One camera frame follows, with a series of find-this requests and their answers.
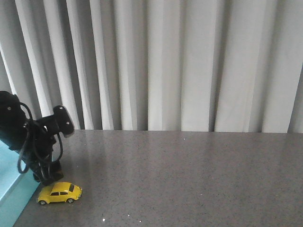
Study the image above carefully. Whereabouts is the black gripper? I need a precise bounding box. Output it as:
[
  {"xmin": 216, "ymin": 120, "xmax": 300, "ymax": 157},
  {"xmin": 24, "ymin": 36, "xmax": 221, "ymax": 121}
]
[{"xmin": 20, "ymin": 115, "xmax": 63, "ymax": 185}]

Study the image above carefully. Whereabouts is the yellow toy beetle car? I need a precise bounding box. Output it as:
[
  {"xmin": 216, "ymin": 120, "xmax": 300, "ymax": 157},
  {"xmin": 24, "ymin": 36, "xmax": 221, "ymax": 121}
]
[{"xmin": 36, "ymin": 182, "xmax": 82, "ymax": 205}]

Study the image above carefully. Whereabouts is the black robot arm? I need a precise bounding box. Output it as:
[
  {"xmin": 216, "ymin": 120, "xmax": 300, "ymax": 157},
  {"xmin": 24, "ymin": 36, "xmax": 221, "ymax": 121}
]
[{"xmin": 0, "ymin": 91, "xmax": 73, "ymax": 186}]

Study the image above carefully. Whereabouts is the light blue storage box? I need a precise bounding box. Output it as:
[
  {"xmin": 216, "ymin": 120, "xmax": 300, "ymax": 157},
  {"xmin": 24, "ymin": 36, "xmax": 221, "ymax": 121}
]
[{"xmin": 0, "ymin": 142, "xmax": 39, "ymax": 227}]

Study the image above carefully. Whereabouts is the grey pleated curtain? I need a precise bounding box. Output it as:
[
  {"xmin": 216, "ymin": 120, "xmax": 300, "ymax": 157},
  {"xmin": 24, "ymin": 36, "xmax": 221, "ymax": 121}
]
[{"xmin": 0, "ymin": 0, "xmax": 303, "ymax": 133}]

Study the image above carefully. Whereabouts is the black looping cable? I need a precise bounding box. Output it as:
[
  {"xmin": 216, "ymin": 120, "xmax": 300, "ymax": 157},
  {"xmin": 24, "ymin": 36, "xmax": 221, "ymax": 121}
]
[{"xmin": 17, "ymin": 102, "xmax": 64, "ymax": 175}]

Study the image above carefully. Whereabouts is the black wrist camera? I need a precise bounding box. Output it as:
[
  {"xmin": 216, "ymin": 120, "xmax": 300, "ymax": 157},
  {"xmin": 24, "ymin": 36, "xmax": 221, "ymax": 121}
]
[{"xmin": 53, "ymin": 105, "xmax": 74, "ymax": 138}]

